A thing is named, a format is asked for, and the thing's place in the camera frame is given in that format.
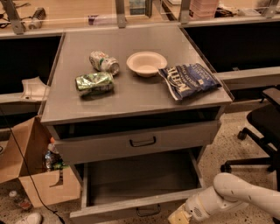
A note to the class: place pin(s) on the black office chair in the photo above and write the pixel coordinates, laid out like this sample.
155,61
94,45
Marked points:
266,120

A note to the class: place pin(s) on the grey top drawer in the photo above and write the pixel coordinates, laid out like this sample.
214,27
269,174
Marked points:
185,130

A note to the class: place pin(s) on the white green soda can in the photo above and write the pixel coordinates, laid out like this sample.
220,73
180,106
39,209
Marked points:
103,62

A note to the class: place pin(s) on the grey drawer cabinet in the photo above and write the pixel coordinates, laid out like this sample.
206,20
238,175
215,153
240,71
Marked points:
135,102

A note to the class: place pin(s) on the white black handheld tool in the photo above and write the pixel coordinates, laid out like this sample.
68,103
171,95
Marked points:
37,18

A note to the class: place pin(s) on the small jar on floor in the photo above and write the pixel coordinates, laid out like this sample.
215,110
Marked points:
25,204

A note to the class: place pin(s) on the white paper bowl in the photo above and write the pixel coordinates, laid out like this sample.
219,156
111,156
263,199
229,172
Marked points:
146,64

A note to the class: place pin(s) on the brown cardboard box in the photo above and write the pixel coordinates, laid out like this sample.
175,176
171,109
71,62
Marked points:
24,159

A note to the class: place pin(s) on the teal small box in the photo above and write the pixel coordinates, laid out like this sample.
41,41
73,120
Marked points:
137,7

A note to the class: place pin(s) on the plastic bottles in box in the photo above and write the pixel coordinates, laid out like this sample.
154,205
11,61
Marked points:
53,160

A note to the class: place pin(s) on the grey drawer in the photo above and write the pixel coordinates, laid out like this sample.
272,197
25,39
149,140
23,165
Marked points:
138,186
185,130

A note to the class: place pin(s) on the blue chip bag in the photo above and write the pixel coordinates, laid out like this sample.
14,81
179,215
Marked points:
188,80

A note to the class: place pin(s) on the pink plastic container stack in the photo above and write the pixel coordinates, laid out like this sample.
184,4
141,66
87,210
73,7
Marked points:
202,9

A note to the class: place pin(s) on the yellow foam-covered gripper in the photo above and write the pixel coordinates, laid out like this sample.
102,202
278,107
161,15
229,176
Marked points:
198,207

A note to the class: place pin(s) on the crushed green soda can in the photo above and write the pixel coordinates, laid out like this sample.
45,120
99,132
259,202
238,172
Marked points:
94,83

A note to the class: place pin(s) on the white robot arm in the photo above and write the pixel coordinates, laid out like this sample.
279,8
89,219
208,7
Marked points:
228,193

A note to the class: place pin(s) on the white shoe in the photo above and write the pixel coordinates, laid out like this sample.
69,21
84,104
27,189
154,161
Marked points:
33,218

